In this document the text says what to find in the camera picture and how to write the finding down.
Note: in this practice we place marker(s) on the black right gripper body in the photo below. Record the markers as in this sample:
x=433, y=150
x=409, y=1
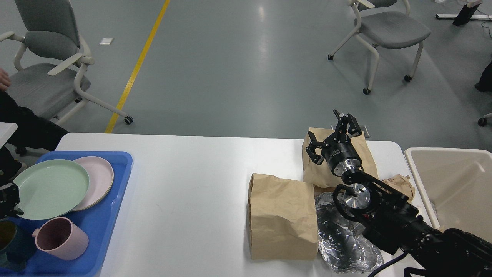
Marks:
x=342, y=157

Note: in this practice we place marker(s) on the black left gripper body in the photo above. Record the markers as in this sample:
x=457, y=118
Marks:
x=3, y=204

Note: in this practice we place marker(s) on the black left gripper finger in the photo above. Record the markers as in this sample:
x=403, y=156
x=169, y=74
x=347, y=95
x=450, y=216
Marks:
x=13, y=212
x=12, y=190

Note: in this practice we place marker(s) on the green plate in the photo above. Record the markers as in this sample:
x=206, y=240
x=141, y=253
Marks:
x=51, y=188

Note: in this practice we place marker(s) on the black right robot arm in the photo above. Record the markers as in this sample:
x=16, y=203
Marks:
x=389, y=221

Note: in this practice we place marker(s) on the person's hand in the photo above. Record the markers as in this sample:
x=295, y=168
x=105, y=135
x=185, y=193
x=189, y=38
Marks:
x=5, y=81

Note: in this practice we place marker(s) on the rear brown paper bag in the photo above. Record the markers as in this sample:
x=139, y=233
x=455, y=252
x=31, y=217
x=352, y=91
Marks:
x=329, y=173

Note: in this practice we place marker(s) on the brown paper bag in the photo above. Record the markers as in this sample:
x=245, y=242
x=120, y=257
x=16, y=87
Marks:
x=282, y=219
x=329, y=173

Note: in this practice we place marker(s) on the pink mug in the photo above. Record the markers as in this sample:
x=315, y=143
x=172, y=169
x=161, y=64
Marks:
x=61, y=238

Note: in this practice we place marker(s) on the crumpled brown paper napkin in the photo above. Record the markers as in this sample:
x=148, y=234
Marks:
x=402, y=184

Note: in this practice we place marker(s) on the person in dark clothes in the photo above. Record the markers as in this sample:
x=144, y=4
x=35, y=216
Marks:
x=32, y=131

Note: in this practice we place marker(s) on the front brown paper bag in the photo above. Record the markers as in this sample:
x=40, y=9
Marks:
x=282, y=219

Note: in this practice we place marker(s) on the crumpled silver foil bag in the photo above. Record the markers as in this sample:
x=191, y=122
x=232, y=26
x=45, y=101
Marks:
x=340, y=241

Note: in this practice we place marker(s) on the pink plate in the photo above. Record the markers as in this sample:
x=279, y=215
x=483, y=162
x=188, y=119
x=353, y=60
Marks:
x=101, y=176

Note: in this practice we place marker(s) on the grey chair right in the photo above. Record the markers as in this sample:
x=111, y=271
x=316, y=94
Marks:
x=388, y=29

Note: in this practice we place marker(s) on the beige plastic bin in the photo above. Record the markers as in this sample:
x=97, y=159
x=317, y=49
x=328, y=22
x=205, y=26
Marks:
x=455, y=186

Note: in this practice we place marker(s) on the grey office chair left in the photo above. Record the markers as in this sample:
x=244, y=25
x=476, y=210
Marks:
x=51, y=62

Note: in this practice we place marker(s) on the white desk leg base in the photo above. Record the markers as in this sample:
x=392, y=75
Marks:
x=466, y=14

